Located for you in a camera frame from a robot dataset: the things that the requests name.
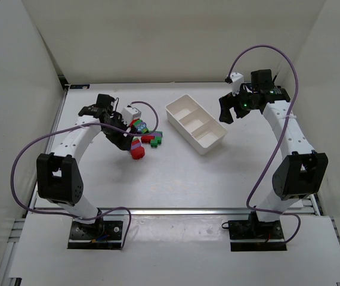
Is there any red lego brick on table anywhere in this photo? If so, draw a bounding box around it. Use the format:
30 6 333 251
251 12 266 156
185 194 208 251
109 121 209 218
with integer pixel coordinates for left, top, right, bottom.
141 135 155 144

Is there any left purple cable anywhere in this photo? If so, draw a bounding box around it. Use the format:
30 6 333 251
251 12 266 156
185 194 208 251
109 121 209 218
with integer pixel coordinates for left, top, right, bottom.
11 101 159 250

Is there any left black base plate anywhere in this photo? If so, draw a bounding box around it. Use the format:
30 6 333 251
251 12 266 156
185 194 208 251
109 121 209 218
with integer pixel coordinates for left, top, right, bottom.
67 220 123 250

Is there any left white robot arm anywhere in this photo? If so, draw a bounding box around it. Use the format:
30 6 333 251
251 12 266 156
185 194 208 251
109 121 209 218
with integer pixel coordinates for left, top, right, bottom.
36 94 141 225

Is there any red rounded lego brick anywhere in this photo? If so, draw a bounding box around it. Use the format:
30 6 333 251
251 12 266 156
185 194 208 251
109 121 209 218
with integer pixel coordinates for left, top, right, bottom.
130 145 145 160

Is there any green flat lego on table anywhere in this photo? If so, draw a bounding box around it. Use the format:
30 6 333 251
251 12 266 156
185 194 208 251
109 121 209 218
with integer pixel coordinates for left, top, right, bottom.
149 131 162 137

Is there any purple cable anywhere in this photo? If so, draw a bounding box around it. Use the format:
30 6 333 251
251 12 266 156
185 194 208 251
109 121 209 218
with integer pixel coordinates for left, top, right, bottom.
228 44 301 247
11 101 159 250

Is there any purple curved lego brick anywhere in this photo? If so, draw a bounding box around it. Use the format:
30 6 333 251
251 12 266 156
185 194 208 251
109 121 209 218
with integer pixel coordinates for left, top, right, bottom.
131 139 141 151

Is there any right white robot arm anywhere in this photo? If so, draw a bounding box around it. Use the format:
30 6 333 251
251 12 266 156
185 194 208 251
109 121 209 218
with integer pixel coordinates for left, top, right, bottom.
219 69 328 223

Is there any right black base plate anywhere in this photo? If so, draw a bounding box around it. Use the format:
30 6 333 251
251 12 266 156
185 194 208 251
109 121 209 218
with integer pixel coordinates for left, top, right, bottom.
228 220 287 252

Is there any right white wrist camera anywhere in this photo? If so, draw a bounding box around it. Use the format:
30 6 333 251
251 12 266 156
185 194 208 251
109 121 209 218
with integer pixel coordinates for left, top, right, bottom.
224 72 244 95

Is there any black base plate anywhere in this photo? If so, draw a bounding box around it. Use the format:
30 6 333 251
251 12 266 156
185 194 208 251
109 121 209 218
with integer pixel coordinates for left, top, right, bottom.
67 220 123 250
228 220 287 252

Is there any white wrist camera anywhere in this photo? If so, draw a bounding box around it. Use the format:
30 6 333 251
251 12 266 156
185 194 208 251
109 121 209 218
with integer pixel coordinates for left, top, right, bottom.
120 105 141 126
224 72 244 95

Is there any blue label sticker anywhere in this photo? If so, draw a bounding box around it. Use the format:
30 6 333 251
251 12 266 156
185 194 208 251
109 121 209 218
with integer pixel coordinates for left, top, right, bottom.
69 84 90 89

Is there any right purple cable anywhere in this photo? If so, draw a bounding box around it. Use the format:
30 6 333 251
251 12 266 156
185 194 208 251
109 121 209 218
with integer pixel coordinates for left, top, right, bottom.
228 44 301 247

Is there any white three-compartment tray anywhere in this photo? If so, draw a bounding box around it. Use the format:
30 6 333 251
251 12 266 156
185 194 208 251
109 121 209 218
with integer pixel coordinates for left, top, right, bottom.
165 94 227 156

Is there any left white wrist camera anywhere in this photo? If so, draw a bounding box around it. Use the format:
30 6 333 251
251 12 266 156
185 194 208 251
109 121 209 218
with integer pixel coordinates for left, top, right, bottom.
120 105 141 126

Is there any purple paw print lego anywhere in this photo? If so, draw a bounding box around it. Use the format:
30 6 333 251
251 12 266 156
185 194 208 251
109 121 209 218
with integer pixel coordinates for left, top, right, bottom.
135 122 149 134

